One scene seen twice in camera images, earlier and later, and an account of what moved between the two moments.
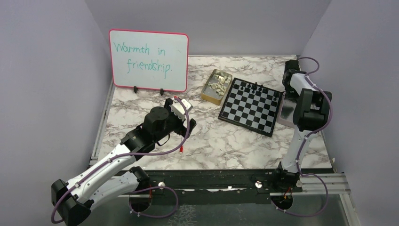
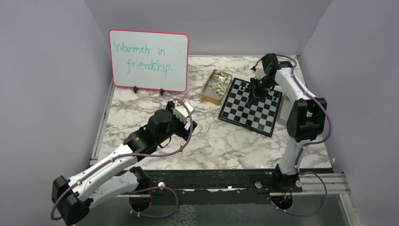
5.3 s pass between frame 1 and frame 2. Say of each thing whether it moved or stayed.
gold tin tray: stayed
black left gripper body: stayed
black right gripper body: moved
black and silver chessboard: stayed
